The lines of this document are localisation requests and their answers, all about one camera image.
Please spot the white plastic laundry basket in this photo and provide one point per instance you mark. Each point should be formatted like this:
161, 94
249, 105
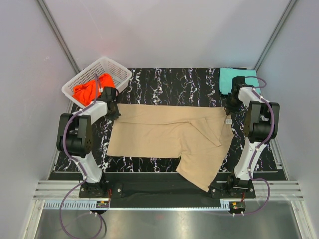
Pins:
120, 76

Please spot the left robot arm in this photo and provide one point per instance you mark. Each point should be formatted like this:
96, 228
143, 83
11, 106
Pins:
75, 139

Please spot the beige t shirt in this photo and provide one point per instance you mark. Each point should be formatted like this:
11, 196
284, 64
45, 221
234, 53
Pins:
199, 136

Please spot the orange t shirt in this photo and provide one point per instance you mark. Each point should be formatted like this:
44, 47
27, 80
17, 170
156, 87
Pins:
86, 93

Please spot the folded teal t shirt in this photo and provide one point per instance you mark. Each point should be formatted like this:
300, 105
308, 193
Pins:
226, 76

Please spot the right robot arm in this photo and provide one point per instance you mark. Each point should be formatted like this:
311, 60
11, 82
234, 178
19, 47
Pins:
260, 127

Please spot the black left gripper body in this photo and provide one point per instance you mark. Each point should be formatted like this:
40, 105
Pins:
115, 107

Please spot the white slotted cable duct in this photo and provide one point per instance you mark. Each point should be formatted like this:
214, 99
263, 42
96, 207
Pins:
209, 204

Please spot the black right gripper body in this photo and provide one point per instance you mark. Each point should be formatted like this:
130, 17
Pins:
233, 104

